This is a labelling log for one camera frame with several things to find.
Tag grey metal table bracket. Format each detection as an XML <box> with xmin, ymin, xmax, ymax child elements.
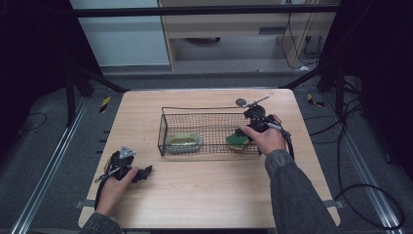
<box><xmin>322</xmin><ymin>199</ymin><xmax>344</xmax><ymax>209</ymax></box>
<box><xmin>74</xmin><ymin>199</ymin><xmax>97</xmax><ymax>209</ymax></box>

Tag thin black floor cable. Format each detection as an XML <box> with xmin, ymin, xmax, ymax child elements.
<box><xmin>20</xmin><ymin>111</ymin><xmax>49</xmax><ymax>133</ymax></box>

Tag person's left hand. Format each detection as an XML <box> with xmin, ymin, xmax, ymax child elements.
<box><xmin>94</xmin><ymin>167</ymin><xmax>140</xmax><ymax>218</ymax></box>

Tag black horizontal frame bar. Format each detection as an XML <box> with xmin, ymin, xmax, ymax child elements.
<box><xmin>72</xmin><ymin>4</ymin><xmax>340</xmax><ymax>18</ymax></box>

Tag yellow and green sponge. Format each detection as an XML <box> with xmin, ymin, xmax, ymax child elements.
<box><xmin>225</xmin><ymin>131</ymin><xmax>251</xmax><ymax>151</ymax></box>

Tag right hand-held gripper cable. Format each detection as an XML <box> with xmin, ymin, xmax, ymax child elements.
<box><xmin>259</xmin><ymin>116</ymin><xmax>295</xmax><ymax>161</ymax></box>

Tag hand-held gripper cable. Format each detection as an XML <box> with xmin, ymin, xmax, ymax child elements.
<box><xmin>259</xmin><ymin>116</ymin><xmax>295</xmax><ymax>161</ymax></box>
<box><xmin>94</xmin><ymin>165</ymin><xmax>122</xmax><ymax>211</ymax></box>

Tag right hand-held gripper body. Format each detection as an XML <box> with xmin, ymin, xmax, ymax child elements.
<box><xmin>243</xmin><ymin>95</ymin><xmax>277</xmax><ymax>133</ymax></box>

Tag white cabinet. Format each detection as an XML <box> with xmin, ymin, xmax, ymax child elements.
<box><xmin>69</xmin><ymin>0</ymin><xmax>171</xmax><ymax>67</ymax></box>

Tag black wire mesh basket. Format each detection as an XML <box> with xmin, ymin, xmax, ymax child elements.
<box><xmin>157</xmin><ymin>105</ymin><xmax>267</xmax><ymax>157</ymax></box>

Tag green soap dish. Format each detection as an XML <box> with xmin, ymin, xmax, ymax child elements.
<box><xmin>165</xmin><ymin>132</ymin><xmax>204</xmax><ymax>154</ymax></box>

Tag light wooden desk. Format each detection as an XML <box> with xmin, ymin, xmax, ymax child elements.
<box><xmin>158</xmin><ymin>0</ymin><xmax>342</xmax><ymax>71</ymax></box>

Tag person's right hand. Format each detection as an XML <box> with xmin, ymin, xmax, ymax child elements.
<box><xmin>239</xmin><ymin>114</ymin><xmax>287</xmax><ymax>157</ymax></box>

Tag dark curtain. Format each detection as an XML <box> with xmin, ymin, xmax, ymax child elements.
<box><xmin>0</xmin><ymin>0</ymin><xmax>103</xmax><ymax>160</ymax></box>
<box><xmin>319</xmin><ymin>0</ymin><xmax>413</xmax><ymax>179</ymax></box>

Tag aluminium floor rail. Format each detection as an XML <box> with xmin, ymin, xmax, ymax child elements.
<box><xmin>320</xmin><ymin>94</ymin><xmax>405</xmax><ymax>234</ymax></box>
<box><xmin>9</xmin><ymin>97</ymin><xmax>91</xmax><ymax>234</ymax></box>

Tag left hand-held gripper cable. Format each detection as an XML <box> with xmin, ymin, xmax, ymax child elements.
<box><xmin>94</xmin><ymin>165</ymin><xmax>122</xmax><ymax>211</ymax></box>

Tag black cables under desk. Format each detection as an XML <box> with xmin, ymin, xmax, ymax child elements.
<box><xmin>281</xmin><ymin>13</ymin><xmax>324</xmax><ymax>70</ymax></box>

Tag thick black floor cable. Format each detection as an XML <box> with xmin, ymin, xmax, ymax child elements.
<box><xmin>305</xmin><ymin>97</ymin><xmax>407</xmax><ymax>230</ymax></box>

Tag black metal stand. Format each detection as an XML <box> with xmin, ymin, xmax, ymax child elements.
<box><xmin>281</xmin><ymin>59</ymin><xmax>347</xmax><ymax>122</ymax></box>
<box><xmin>64</xmin><ymin>62</ymin><xmax>131</xmax><ymax>128</ymax></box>

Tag yellow and black tape strip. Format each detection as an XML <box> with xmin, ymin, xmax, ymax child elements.
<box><xmin>98</xmin><ymin>96</ymin><xmax>112</xmax><ymax>114</ymax></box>
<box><xmin>306</xmin><ymin>93</ymin><xmax>325</xmax><ymax>108</ymax></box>

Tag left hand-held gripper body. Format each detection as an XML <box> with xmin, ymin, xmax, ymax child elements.
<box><xmin>108</xmin><ymin>145</ymin><xmax>137</xmax><ymax>181</ymax></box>

